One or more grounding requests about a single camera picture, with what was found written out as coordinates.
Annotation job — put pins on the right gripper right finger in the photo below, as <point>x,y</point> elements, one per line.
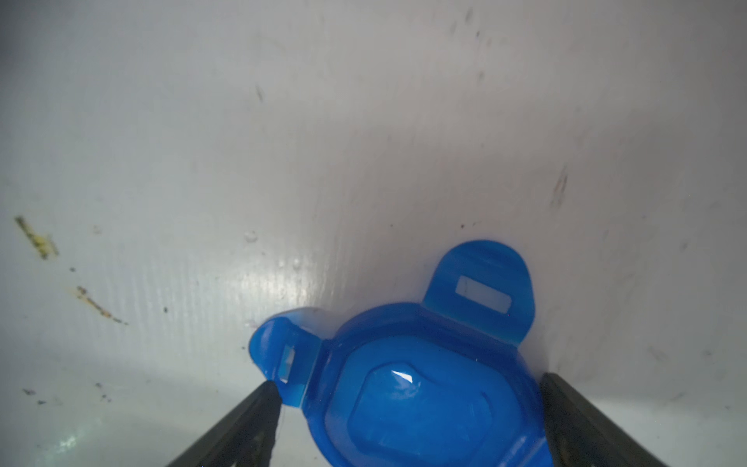
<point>579,434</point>

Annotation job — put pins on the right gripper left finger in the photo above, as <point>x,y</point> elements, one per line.
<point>244,438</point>

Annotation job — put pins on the blue lid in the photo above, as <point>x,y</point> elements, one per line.
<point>440,382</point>

